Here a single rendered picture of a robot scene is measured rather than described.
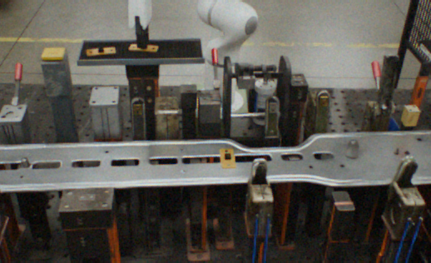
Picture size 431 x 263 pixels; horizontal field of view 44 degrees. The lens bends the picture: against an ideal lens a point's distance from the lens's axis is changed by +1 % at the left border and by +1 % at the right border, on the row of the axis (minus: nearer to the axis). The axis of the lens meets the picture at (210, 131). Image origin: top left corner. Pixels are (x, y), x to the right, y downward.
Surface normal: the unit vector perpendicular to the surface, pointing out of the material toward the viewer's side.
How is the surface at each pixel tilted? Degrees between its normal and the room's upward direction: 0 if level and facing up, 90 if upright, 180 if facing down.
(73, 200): 0
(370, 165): 0
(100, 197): 0
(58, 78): 90
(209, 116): 90
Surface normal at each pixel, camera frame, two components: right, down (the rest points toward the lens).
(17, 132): 0.07, 0.57
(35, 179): 0.02, -0.82
